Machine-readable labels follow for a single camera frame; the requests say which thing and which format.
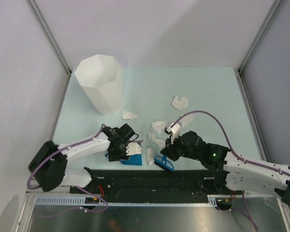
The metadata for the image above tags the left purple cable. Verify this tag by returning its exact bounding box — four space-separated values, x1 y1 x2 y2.
26 123 145 219

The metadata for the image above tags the blue dustpan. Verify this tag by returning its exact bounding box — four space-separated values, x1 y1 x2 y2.
105 145 142 166

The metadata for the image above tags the aluminium frame post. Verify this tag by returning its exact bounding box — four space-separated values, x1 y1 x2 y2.
237 0 284 73
25 0 72 74

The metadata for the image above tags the purple cable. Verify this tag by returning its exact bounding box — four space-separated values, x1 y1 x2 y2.
26 123 145 219
171 110 290 231

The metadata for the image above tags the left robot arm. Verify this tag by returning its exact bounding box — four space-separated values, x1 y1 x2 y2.
27 124 143 193

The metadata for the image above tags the right aluminium frame post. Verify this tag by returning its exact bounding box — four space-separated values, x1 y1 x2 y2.
237 0 284 73

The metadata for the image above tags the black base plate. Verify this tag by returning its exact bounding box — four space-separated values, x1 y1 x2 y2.
69 166 242 203

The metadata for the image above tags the blue hand brush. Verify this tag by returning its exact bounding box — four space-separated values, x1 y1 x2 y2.
154 155 174 173

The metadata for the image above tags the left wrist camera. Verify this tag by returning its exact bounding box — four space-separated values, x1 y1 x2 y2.
126 142 143 156

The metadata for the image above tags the white slotted cable duct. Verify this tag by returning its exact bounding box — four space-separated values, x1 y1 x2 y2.
34 195 217 207

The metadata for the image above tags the paper scrap near bin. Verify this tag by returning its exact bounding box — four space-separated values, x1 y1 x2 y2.
121 111 139 120

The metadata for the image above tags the right aluminium side rail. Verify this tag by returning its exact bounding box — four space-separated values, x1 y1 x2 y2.
234 69 268 161

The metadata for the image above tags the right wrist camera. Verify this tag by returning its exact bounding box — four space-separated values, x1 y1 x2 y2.
164 122 181 142

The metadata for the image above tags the paper scrap by brush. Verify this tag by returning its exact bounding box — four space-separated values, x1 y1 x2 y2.
151 121 167 134

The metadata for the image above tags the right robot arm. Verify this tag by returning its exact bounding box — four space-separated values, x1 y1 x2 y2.
161 131 290 206

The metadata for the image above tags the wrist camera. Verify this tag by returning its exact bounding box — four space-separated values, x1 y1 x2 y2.
164 122 181 142
126 142 143 156

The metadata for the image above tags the paper scrap front centre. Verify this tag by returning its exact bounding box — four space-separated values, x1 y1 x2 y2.
146 147 154 165

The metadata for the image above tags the left aluminium frame post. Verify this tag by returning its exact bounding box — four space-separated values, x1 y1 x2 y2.
25 0 72 74

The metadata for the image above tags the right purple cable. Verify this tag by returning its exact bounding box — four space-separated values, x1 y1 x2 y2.
171 110 290 231

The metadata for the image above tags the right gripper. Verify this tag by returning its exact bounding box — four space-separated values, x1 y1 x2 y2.
161 133 201 162

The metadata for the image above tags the paper scrap centre right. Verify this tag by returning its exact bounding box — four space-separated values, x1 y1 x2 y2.
179 114 194 128

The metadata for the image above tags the white faceted bin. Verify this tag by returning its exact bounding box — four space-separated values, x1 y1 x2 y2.
74 55 123 116

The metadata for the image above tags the paper scrap far right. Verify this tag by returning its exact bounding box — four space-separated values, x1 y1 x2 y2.
171 95 189 111

